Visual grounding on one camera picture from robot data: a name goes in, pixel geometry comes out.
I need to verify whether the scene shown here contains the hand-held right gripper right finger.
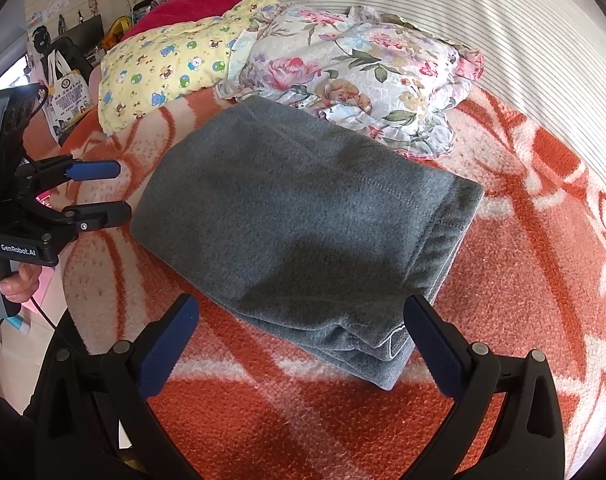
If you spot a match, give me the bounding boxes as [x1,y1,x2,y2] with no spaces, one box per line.
[398,294,566,480]

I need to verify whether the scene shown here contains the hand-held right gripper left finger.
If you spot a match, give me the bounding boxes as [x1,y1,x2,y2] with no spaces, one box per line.
[33,292,201,480]

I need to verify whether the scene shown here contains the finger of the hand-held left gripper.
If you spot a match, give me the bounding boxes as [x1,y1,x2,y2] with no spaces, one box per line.
[16,157,122,192]
[13,200,133,237]

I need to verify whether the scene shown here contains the grey fleece pants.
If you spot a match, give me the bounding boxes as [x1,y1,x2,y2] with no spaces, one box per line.
[130,96,485,392]

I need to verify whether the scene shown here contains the person's left hand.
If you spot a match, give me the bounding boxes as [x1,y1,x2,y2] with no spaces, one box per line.
[0,254,42,306]

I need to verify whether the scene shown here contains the white printed tote bag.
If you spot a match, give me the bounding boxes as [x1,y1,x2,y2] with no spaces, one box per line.
[43,50,96,143]

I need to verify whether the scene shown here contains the orange white patterned blanket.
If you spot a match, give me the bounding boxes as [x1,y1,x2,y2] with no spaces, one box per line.
[20,80,606,480]

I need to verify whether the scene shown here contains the yellow cartoon print pillow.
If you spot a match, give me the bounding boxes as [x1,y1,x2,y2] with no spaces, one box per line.
[97,0,284,136]

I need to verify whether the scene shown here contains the black monitor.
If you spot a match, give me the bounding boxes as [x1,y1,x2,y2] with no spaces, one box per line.
[66,14,105,56]

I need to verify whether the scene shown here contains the red fleece blanket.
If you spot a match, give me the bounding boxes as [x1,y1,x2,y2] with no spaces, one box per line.
[120,0,248,41]

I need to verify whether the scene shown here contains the floral pillow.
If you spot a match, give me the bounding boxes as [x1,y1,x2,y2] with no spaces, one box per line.
[214,4,485,160]

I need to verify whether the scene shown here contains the white striped bed sheet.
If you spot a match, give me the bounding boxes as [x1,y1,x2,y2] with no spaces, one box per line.
[243,0,606,211]

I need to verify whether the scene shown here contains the black cable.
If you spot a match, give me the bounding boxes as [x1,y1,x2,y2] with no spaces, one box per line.
[28,297,60,334]

